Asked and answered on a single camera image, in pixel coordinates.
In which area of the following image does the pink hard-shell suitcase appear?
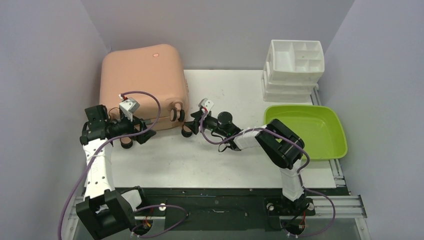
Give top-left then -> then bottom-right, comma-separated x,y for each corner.
99,44 -> 189,131

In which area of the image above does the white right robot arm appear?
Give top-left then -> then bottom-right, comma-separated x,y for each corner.
181,110 -> 315,216

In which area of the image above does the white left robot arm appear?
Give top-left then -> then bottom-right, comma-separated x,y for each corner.
76,105 -> 156,240

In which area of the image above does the white drawer organizer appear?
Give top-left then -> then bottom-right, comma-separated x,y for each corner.
261,39 -> 325,103

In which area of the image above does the green plastic tray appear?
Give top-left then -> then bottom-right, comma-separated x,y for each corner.
264,104 -> 348,161

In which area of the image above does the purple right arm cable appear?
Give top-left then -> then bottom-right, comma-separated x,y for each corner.
199,110 -> 337,239

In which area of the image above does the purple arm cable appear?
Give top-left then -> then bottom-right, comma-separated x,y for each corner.
199,110 -> 337,239
56,90 -> 190,240

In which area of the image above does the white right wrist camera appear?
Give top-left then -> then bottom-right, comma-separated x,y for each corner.
198,98 -> 215,113

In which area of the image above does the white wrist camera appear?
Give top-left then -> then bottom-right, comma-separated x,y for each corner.
119,97 -> 140,122
198,98 -> 215,113

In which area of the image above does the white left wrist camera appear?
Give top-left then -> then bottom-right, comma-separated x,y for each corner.
119,97 -> 140,122

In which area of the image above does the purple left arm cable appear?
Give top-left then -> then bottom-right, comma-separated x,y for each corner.
56,90 -> 190,240

